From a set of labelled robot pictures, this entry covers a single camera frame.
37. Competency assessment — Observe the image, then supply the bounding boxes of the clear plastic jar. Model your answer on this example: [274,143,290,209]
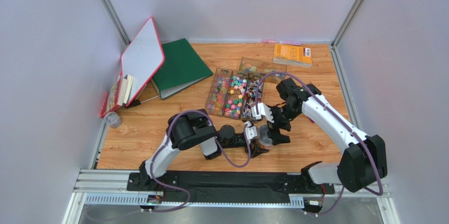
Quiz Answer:
[255,125,274,151]

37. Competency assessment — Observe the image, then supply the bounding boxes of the three-compartment clear candy box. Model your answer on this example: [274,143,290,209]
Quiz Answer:
[205,68,263,121]

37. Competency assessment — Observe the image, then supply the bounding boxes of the single clear candy box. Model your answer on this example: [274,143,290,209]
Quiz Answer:
[239,57,287,84]

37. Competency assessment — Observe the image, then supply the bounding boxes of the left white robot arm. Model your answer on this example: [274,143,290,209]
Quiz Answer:
[139,109,261,186]

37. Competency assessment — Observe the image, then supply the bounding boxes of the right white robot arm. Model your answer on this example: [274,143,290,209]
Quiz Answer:
[255,78,388,192]

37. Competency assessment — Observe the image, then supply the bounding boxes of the orange book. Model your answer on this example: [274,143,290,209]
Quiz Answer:
[273,44,313,67]

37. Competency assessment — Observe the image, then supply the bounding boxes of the black base mat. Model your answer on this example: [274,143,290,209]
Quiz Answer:
[126,171,335,203]

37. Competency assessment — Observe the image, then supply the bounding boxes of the green binder folder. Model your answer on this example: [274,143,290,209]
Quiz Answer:
[151,38,213,99]

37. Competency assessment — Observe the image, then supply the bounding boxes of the red-framed whiteboard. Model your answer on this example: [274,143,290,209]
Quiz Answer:
[121,17,165,107]

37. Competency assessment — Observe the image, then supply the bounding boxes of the stack of books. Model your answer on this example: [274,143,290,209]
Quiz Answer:
[100,74,134,118]

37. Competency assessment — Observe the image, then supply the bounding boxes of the small clear plastic cup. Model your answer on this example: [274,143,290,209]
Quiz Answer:
[103,112,122,129]

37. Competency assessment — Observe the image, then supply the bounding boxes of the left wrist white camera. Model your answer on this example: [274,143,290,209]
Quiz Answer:
[243,121,259,143]

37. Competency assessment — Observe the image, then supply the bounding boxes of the wrist white camera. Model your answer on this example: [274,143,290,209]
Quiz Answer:
[251,103,274,123]
[243,121,259,143]

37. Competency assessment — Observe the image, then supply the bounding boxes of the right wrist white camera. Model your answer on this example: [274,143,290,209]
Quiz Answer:
[251,103,274,123]

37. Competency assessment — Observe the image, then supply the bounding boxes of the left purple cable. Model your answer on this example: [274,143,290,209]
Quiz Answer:
[149,109,253,213]

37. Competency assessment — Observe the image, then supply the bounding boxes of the purple cable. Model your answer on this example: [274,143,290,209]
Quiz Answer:
[254,71,384,217]
[149,109,253,213]

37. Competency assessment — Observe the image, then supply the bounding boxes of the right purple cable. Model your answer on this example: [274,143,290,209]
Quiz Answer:
[254,71,384,217]

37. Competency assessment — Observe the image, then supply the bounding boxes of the aluminium rail frame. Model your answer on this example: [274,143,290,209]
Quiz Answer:
[61,148,401,224]

